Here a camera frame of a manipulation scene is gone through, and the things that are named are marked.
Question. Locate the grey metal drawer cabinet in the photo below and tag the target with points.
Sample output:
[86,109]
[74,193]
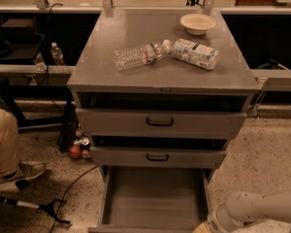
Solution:
[168,84]

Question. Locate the small upright water bottle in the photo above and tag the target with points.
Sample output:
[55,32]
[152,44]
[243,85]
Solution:
[57,55]

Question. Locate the grey bottom drawer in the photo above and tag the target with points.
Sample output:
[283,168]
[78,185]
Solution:
[153,200]

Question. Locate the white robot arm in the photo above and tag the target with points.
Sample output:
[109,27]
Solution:
[243,209]

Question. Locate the silver can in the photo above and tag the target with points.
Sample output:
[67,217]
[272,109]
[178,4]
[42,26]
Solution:
[84,141]

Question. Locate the grey drawer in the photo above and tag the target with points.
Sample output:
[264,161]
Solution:
[160,124]
[153,200]
[167,158]

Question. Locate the metal shelf rail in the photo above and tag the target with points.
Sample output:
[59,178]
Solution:
[32,69]

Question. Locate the clear plastic water bottle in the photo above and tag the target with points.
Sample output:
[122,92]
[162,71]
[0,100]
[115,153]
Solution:
[134,57]

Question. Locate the khaki trouser leg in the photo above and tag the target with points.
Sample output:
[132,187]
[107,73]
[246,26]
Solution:
[10,152]

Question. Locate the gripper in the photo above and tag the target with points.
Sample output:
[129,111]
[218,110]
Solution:
[214,222]

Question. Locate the black white grabber stick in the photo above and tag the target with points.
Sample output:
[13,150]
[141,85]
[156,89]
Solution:
[48,208]

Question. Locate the red apple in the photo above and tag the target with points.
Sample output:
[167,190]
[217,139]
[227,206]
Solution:
[75,152]

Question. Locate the grey top drawer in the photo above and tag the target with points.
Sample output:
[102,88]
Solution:
[160,124]

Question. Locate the beige paper bowl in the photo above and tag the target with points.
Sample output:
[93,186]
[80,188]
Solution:
[197,24]

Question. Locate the grey middle drawer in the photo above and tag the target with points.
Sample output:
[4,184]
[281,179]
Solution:
[167,158]

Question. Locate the grey sneaker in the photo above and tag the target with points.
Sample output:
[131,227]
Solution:
[27,172]

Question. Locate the labelled plastic water bottle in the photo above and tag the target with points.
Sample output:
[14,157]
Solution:
[192,53]

